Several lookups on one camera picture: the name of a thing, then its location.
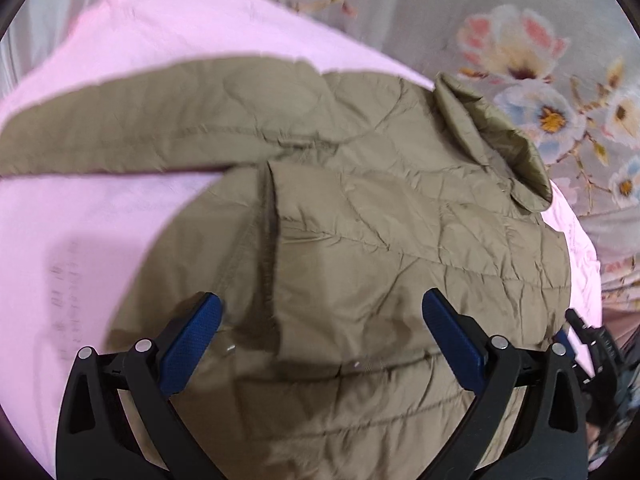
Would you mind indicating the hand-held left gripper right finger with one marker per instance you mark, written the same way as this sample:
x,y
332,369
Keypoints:
x,y
452,335

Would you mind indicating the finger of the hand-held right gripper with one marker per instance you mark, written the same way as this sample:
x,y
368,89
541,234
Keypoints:
x,y
580,325

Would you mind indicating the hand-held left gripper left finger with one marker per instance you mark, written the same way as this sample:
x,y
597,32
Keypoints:
x,y
192,340

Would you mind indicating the khaki quilted jacket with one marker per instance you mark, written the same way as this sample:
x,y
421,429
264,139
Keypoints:
x,y
375,235

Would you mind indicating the pink quilt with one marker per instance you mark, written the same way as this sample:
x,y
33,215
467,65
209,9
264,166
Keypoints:
x,y
75,235

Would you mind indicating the grey floral bed sheet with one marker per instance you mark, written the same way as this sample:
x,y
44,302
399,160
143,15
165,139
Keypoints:
x,y
425,10

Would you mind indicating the silver satin curtain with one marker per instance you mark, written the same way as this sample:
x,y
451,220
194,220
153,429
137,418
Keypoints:
x,y
27,30

